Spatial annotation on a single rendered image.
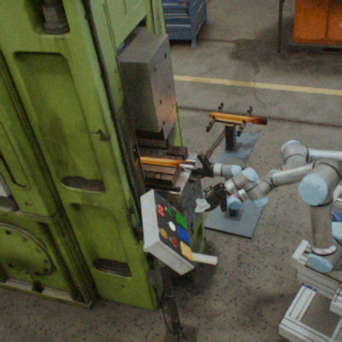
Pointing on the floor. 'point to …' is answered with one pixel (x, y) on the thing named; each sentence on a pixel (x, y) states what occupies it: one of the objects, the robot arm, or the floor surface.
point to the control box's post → (170, 297)
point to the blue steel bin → (185, 18)
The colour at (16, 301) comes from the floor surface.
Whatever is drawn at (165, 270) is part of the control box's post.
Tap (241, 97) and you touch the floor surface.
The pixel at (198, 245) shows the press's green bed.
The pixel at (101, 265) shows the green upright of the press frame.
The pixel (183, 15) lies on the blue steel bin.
